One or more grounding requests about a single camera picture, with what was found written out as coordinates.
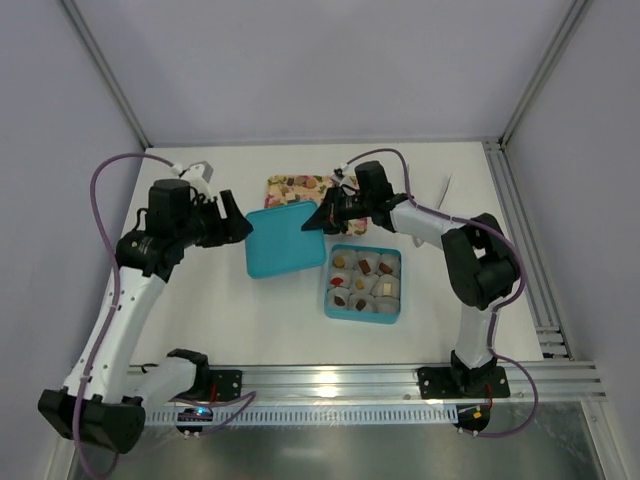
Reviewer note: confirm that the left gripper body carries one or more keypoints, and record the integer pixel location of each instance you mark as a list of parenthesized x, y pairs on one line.
[(216, 221)]

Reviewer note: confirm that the slotted cable duct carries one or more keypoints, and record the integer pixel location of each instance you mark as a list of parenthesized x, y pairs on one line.
[(265, 414)]

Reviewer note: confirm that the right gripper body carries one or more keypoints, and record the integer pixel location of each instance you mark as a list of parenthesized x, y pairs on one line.
[(338, 212)]

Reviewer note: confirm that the metal tongs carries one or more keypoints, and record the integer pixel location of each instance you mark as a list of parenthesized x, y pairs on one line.
[(437, 204)]

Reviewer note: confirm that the white paper cup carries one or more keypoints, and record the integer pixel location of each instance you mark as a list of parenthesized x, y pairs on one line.
[(372, 256), (371, 281), (349, 255)]

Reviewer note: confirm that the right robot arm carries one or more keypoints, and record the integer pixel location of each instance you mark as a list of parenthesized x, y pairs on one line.
[(481, 265)]

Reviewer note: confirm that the aluminium rail frame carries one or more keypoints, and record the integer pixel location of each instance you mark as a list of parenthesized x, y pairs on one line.
[(555, 380)]

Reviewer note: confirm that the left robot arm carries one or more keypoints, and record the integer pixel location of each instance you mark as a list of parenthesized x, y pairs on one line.
[(95, 406)]

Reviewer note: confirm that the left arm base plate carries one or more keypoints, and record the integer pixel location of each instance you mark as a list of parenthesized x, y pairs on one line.
[(225, 385)]

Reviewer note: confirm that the floral serving tray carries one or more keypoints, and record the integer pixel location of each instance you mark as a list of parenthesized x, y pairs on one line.
[(288, 189)]

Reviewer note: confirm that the teal tin box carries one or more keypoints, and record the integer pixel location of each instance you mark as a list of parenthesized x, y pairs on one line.
[(342, 304)]

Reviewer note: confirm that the brown oval chocolate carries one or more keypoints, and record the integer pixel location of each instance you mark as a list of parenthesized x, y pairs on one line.
[(385, 268)]

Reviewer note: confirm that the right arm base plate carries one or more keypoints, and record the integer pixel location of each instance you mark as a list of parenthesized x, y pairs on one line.
[(448, 383)]

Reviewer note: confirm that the brown square chocolate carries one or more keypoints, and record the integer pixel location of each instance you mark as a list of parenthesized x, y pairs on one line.
[(364, 266)]

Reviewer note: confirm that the teal tin lid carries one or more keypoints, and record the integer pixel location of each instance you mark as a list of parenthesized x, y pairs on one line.
[(278, 245)]

